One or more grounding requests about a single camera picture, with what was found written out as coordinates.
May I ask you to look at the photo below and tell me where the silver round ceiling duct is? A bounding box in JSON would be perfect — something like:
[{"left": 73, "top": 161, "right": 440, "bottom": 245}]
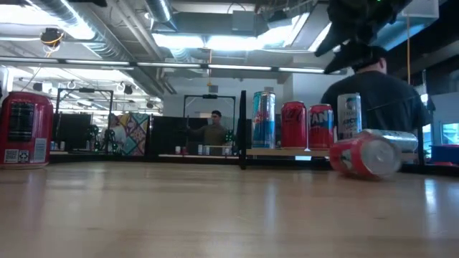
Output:
[{"left": 145, "top": 0, "right": 173, "bottom": 23}]

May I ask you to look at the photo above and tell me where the black partition panel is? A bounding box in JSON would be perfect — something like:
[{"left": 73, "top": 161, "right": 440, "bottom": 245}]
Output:
[{"left": 149, "top": 116, "right": 188, "bottom": 157}]

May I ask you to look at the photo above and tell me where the person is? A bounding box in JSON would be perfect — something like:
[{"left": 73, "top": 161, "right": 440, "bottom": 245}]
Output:
[
  {"left": 320, "top": 46, "right": 434, "bottom": 145},
  {"left": 186, "top": 110, "right": 229, "bottom": 147}
]

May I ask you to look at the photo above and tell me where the red can with black label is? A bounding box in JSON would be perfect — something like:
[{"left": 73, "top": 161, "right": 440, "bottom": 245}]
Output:
[{"left": 0, "top": 91, "right": 55, "bottom": 169}]

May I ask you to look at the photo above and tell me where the colourful patterned panel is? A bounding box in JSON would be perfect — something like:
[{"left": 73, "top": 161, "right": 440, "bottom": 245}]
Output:
[{"left": 107, "top": 113, "right": 150, "bottom": 156}]

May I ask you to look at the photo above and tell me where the wooden shelf board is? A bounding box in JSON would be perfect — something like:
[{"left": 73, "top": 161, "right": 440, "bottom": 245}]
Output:
[{"left": 246, "top": 148, "right": 420, "bottom": 158}]

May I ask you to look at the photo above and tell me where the black background rig frame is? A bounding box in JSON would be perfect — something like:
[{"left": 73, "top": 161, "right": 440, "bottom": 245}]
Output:
[
  {"left": 183, "top": 93, "right": 237, "bottom": 121},
  {"left": 55, "top": 87, "right": 115, "bottom": 119}
]

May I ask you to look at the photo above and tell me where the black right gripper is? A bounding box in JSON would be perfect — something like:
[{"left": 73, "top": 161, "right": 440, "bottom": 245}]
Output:
[{"left": 314, "top": 0, "right": 414, "bottom": 75}]

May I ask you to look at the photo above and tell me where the black divider post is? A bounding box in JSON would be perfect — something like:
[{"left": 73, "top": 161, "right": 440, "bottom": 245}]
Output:
[{"left": 238, "top": 90, "right": 248, "bottom": 171}]

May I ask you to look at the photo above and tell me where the blue bin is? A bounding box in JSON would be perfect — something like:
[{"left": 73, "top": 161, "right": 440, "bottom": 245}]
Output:
[{"left": 430, "top": 144, "right": 459, "bottom": 164}]

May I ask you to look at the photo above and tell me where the silver insulated ceiling duct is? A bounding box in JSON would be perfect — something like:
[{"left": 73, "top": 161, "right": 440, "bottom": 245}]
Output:
[{"left": 30, "top": 0, "right": 134, "bottom": 62}]

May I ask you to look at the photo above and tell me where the ceiling light strip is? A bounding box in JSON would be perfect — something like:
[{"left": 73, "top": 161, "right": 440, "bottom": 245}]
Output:
[
  {"left": 278, "top": 67, "right": 342, "bottom": 75},
  {"left": 64, "top": 59, "right": 131, "bottom": 67},
  {"left": 207, "top": 64, "right": 273, "bottom": 72},
  {"left": 136, "top": 62, "right": 202, "bottom": 70}
]

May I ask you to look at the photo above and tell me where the black ceiling camera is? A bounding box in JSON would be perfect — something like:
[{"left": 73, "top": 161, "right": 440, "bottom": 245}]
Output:
[{"left": 39, "top": 27, "right": 66, "bottom": 48}]

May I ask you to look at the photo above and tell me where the black screen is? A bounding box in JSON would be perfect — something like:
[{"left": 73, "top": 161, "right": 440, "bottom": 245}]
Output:
[{"left": 53, "top": 113, "right": 93, "bottom": 152}]

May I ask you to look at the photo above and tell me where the red Fanta soda can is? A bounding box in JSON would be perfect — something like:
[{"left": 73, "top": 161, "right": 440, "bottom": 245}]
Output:
[
  {"left": 308, "top": 104, "right": 335, "bottom": 150},
  {"left": 328, "top": 133, "right": 402, "bottom": 181}
]

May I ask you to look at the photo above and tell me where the red cola can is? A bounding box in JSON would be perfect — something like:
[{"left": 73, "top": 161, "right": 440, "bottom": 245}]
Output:
[{"left": 280, "top": 101, "right": 308, "bottom": 149}]

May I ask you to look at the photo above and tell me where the white Celsius can black lid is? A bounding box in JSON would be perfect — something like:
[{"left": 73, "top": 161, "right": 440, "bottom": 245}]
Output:
[{"left": 336, "top": 92, "right": 363, "bottom": 141}]

